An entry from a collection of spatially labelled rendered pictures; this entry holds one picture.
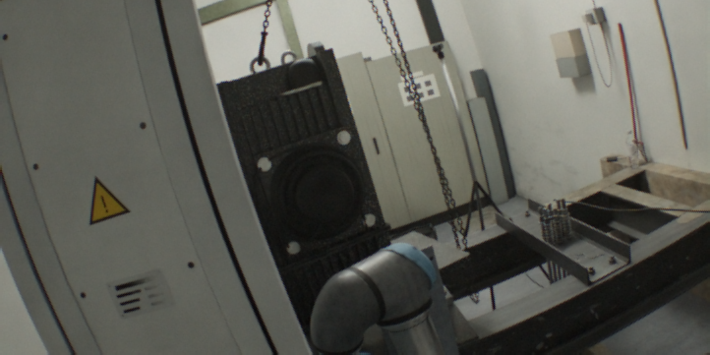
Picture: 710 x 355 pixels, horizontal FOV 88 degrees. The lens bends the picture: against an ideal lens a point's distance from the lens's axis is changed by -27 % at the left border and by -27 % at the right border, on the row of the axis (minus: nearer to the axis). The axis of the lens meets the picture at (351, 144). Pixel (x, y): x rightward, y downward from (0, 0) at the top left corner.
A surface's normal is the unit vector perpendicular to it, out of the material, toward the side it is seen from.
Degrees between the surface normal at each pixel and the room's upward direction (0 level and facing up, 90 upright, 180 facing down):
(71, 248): 90
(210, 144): 90
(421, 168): 90
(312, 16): 90
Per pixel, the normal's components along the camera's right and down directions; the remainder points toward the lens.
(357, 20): 0.09, 0.09
